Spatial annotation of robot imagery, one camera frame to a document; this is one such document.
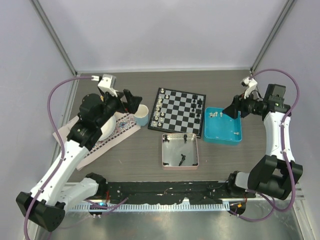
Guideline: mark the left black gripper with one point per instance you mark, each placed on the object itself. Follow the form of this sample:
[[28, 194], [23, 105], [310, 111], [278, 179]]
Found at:
[[132, 101]]

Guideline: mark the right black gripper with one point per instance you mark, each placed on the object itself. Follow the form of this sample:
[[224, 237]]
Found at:
[[232, 110]]

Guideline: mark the blue plastic tray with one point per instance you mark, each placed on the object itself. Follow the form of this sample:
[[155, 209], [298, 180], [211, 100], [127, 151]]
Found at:
[[220, 130]]

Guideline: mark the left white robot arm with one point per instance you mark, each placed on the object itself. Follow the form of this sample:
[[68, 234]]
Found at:
[[47, 203]]

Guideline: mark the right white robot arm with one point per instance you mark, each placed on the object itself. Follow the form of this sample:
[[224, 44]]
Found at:
[[277, 172]]

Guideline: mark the black white chess board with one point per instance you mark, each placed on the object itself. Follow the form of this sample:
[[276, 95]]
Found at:
[[177, 109]]

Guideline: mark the black chess piece in tin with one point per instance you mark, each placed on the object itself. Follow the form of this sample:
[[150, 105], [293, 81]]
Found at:
[[183, 157]]

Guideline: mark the light blue mug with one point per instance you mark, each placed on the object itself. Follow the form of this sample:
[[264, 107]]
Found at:
[[141, 116]]

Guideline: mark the patterned cloth placemat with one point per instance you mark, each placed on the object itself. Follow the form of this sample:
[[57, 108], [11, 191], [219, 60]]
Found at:
[[124, 128]]

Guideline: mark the white paper plate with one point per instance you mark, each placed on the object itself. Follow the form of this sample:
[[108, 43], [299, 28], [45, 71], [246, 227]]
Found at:
[[108, 128]]

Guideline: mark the pink metal tin tray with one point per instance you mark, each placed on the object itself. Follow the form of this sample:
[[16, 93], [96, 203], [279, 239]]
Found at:
[[175, 144]]

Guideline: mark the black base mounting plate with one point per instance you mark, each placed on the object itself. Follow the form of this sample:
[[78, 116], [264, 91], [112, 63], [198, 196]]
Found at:
[[173, 192]]

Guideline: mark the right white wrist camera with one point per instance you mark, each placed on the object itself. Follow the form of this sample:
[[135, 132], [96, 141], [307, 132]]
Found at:
[[250, 84]]

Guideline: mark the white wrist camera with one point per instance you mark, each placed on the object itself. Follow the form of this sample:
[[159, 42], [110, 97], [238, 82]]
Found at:
[[106, 85], [250, 84]]

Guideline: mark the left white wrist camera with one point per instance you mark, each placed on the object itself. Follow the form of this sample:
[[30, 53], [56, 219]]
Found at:
[[106, 85]]

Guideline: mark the slotted cable duct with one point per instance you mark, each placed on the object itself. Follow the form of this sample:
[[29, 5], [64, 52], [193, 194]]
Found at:
[[185, 206]]

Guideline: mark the aluminium frame rail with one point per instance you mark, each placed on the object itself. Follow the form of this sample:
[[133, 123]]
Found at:
[[53, 35]]

